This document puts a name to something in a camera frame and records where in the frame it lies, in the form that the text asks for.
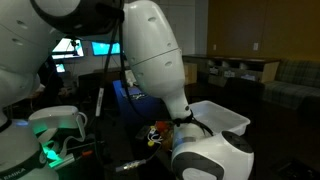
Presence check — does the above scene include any orange ball toy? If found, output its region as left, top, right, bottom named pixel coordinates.
left=155, top=120, right=169, bottom=132

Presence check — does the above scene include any white toy cord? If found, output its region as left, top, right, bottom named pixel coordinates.
left=146, top=125, right=164, bottom=148

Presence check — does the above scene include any blue storage bin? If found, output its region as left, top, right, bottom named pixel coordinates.
left=112, top=79, right=169, bottom=126

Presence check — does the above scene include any white box device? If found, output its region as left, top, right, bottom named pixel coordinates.
left=124, top=69, right=138, bottom=88

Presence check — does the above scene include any white plastic bin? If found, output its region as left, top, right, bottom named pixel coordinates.
left=189, top=99, right=252, bottom=138

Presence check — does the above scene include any wooden shelf counter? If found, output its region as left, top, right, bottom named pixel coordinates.
left=182, top=54, right=281, bottom=88

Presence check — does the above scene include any small lit screen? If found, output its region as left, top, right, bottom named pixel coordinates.
left=55, top=63, right=66, bottom=74

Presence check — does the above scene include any desk monitor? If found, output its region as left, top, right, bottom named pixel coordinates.
left=51, top=38, right=85, bottom=60

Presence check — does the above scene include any white VR headset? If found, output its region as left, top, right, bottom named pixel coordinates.
left=28, top=105, right=88, bottom=164

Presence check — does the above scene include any person in dark clothes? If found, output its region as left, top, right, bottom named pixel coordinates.
left=31, top=56, right=69, bottom=108

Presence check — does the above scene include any metal clamp bar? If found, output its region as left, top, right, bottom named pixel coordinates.
left=49, top=154, right=84, bottom=171

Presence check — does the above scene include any green plaid sofa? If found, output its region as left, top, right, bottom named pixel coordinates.
left=261, top=59, right=320, bottom=111

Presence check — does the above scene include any black floor box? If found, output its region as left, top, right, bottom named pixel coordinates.
left=271, top=159, right=318, bottom=180

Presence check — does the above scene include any white tangled wire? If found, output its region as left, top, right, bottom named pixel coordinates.
left=127, top=93, right=148, bottom=101

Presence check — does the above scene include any orange handled clamp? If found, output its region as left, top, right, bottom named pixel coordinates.
left=66, top=141, right=108, bottom=159

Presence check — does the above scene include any black camera on tripod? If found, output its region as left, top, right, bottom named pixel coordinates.
left=64, top=34, right=81, bottom=58

